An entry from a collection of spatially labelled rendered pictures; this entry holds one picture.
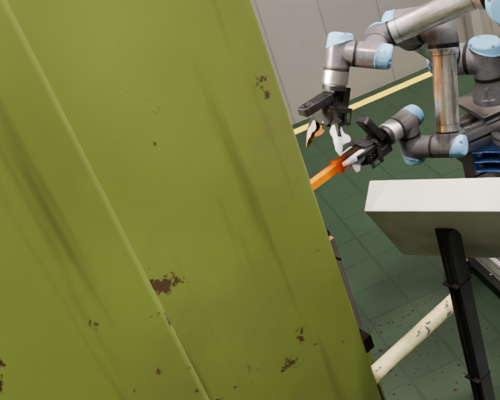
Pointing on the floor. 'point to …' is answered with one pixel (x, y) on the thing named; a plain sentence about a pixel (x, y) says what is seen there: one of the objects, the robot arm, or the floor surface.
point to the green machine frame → (207, 188)
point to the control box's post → (470, 319)
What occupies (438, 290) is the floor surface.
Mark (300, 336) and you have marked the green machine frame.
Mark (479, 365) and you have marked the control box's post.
